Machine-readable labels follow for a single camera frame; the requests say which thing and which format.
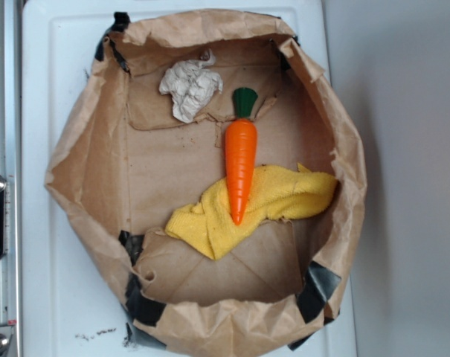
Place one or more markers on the crumpled white paper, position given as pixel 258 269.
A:
pixel 191 85

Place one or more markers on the orange plastic toy carrot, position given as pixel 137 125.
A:
pixel 240 152

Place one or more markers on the yellow cloth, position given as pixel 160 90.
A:
pixel 276 193

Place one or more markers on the brown paper bag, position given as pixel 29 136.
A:
pixel 123 164

